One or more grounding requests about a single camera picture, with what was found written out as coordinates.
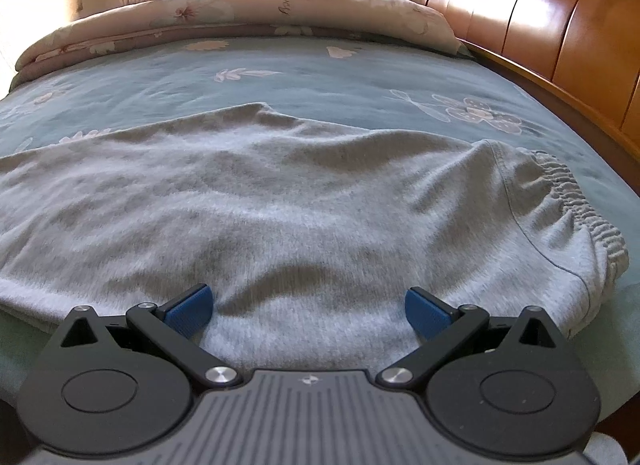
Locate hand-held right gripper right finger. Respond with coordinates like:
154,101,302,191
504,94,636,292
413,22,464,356
375,286,569,389

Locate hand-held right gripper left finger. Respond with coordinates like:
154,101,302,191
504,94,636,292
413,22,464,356
56,283,247,389

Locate grey sweatpants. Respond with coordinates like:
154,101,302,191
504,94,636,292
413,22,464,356
0,102,630,382

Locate person's grey trouser leg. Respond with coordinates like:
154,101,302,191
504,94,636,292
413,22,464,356
582,447,629,465

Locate teal floral bed sheet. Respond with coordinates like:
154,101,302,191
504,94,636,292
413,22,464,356
0,35,640,441

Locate pink floral folded quilt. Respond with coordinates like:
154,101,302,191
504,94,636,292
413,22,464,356
10,0,464,94

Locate wooden headboard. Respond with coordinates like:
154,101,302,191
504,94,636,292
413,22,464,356
422,0,640,146

